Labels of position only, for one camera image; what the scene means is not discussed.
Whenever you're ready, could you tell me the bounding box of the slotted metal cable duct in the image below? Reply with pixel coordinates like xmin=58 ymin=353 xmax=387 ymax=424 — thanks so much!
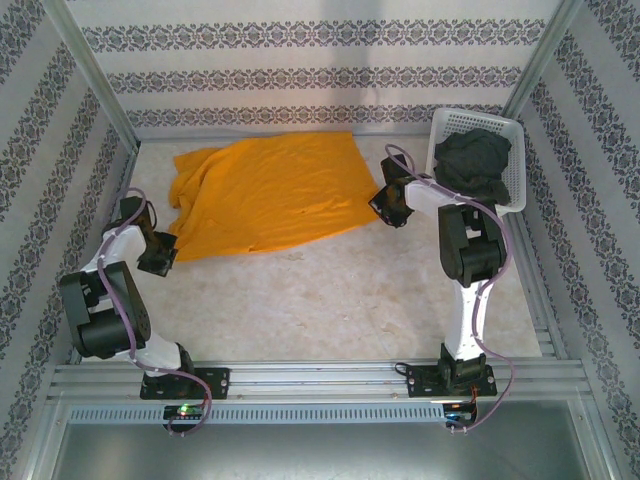
xmin=67 ymin=403 xmax=446 ymax=425

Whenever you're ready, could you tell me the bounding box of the aluminium mounting rail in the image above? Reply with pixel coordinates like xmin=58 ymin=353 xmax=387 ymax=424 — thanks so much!
xmin=49 ymin=360 xmax=589 ymax=401

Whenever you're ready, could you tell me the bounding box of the aluminium frame post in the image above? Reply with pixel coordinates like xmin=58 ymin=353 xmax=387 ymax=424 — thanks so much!
xmin=42 ymin=0 xmax=142 ymax=149
xmin=501 ymin=0 xmax=585 ymax=120

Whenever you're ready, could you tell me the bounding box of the right controller board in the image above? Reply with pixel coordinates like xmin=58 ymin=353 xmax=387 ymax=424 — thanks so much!
xmin=443 ymin=399 xmax=479 ymax=424

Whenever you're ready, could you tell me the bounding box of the white plastic mesh basket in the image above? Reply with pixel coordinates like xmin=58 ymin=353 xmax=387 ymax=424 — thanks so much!
xmin=423 ymin=107 xmax=529 ymax=217

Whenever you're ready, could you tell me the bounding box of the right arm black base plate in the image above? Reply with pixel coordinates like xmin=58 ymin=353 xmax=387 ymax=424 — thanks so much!
xmin=407 ymin=363 xmax=499 ymax=399

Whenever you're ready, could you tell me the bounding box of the aluminium back rail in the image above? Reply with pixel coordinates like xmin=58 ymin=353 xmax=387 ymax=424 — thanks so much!
xmin=135 ymin=130 xmax=432 ymax=145

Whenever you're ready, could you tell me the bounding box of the sheet metal shelf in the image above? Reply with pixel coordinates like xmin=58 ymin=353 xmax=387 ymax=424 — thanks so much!
xmin=47 ymin=399 xmax=609 ymax=480

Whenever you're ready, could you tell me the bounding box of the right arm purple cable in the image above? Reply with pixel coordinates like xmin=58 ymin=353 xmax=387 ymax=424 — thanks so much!
xmin=384 ymin=143 xmax=516 ymax=435

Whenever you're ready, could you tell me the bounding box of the left controller board green light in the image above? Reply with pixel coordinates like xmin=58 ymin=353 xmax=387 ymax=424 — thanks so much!
xmin=163 ymin=403 xmax=207 ymax=421

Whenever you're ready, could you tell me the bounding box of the dark grey t-shirt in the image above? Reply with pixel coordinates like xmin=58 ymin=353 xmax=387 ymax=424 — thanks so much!
xmin=432 ymin=127 xmax=513 ymax=206

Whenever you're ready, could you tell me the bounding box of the orange t-shirt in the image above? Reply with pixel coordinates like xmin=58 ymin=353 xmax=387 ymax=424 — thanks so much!
xmin=167 ymin=130 xmax=380 ymax=263

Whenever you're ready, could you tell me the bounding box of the aluminium side rail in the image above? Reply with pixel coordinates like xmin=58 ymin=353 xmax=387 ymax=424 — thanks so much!
xmin=68 ymin=144 xmax=141 ymax=365
xmin=504 ymin=213 xmax=570 ymax=360

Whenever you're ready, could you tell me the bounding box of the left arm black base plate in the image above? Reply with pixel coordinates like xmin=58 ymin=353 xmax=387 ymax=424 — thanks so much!
xmin=139 ymin=367 xmax=232 ymax=401

